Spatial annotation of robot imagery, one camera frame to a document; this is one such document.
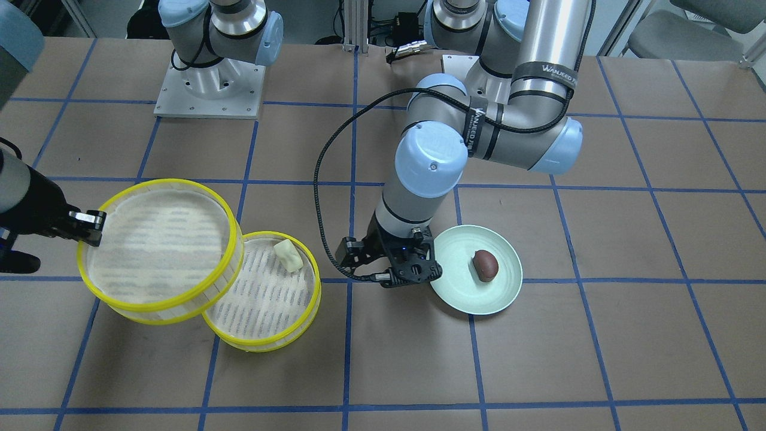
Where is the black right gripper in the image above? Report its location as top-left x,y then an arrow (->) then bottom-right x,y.
1,150 -> 107,273

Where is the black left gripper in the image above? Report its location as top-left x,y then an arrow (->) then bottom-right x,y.
335,216 -> 443,287

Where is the dark red bun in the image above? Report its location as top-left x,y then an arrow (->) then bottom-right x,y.
472,249 -> 500,283

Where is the yellow top steamer layer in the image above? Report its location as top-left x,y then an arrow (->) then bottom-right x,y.
76,179 -> 245,325

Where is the yellow steamer layer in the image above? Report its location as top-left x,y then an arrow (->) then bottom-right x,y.
76,179 -> 245,325
202,231 -> 322,353

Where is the white rectangular bun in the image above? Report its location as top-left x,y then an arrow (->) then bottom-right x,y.
273,238 -> 304,273

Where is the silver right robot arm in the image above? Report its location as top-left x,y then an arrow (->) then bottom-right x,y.
1,1 -> 284,274

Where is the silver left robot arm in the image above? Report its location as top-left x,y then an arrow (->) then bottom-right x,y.
325,1 -> 597,287

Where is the yellow bottom steamer layer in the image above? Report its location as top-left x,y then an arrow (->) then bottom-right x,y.
202,231 -> 322,353

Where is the light green round plate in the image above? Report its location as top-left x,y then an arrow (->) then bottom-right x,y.
430,224 -> 523,315

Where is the grey office chair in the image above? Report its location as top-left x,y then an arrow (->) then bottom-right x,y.
625,1 -> 765,62

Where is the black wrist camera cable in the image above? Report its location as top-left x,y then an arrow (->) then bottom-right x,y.
314,87 -> 479,282

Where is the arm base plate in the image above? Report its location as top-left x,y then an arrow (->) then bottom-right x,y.
442,54 -> 512,104
154,58 -> 268,120

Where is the aluminium frame post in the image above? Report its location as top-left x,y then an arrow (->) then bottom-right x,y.
341,0 -> 370,54

